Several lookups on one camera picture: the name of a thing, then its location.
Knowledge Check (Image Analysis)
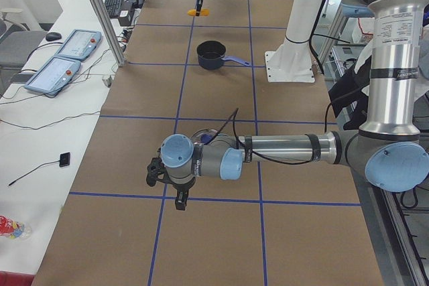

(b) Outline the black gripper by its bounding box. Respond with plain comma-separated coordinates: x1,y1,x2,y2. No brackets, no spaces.
163,173,196,210

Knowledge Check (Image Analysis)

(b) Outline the yellow corn cob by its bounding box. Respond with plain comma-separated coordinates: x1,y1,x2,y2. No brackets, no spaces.
187,9,210,17

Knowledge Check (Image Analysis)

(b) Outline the glass pot lid blue knob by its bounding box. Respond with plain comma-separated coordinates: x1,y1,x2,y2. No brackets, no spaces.
190,129,218,145

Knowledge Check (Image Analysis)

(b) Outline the black keyboard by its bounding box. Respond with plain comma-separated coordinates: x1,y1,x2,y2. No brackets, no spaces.
105,0,123,18

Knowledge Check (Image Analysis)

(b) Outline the small black square pad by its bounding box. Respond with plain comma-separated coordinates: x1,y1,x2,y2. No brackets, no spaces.
58,152,71,167

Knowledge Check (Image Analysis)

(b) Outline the upper teach pendant tablet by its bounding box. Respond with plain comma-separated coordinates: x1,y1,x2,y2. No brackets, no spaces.
56,29,102,62

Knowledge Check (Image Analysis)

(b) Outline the teach pendant tablet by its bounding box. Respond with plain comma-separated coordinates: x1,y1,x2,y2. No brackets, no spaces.
56,29,102,62
24,56,81,98

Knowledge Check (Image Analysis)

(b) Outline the black computer mouse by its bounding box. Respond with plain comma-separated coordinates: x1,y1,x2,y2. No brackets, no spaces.
45,32,62,42

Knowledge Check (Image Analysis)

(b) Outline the lower teach pendant tablet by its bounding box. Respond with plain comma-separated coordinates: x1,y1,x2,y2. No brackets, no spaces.
24,56,81,98

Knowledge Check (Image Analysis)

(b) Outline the red patterned plastic bag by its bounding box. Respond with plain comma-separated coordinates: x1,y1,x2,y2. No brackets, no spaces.
0,215,32,239

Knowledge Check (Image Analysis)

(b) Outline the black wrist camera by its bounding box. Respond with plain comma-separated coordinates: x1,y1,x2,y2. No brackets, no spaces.
146,157,166,187

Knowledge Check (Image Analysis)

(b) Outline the blue saucepan with handle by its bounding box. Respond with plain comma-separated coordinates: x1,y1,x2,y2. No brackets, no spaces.
196,40,251,70

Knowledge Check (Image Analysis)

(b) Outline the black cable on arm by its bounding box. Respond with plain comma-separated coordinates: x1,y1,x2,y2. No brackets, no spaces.
214,107,336,166

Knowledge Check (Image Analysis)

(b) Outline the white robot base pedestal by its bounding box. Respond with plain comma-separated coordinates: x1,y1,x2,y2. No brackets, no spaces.
265,0,324,83

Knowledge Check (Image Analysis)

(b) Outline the aluminium frame post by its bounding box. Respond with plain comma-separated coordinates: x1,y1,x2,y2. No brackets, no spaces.
89,0,125,67

